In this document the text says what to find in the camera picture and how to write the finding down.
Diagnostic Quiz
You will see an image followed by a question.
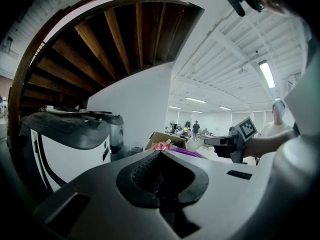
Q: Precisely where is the person's right forearm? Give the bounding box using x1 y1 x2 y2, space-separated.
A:
243 130 298 159

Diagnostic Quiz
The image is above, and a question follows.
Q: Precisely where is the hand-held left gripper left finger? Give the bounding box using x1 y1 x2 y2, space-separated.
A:
33 149 181 240

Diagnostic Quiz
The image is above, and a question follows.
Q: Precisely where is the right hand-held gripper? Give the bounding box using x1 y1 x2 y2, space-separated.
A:
203 117 259 164

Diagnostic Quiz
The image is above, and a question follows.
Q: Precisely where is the pink detergent refill pouch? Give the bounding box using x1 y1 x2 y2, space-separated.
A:
151 142 174 152

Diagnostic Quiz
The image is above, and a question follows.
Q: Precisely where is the purple plastic tub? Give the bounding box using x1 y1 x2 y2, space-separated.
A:
169 147 204 159

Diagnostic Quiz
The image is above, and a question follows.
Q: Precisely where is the person's face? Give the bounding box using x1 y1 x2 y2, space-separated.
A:
252 0 301 18

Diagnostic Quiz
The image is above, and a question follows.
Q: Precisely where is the open cardboard box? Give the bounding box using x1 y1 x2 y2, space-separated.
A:
144 131 187 151

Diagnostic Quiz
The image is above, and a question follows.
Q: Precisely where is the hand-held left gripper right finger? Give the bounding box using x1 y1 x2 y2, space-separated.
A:
159 149 275 240

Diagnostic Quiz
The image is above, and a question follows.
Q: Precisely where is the dark wooden shelf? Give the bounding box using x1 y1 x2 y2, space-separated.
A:
8 0 206 147

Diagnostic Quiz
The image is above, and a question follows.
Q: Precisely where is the white black-trimmed appliance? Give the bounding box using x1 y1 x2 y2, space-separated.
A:
19 110 112 193

